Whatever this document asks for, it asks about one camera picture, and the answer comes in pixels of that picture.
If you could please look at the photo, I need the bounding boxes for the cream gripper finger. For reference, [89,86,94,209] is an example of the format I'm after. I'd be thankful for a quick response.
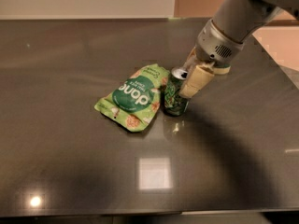
[183,48,197,71]
[179,63,214,99]

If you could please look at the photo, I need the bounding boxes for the green soda can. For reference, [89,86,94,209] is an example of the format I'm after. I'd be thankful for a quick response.
[164,67,189,116]

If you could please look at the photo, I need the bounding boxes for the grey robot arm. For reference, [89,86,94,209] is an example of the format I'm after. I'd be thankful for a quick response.
[179,0,299,99]

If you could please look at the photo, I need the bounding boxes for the green rice chip bag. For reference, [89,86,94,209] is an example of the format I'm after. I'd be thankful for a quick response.
[94,64,169,133]

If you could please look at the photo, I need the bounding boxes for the green yellow sponge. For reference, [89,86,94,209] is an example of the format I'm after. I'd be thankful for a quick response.
[213,66,231,76]

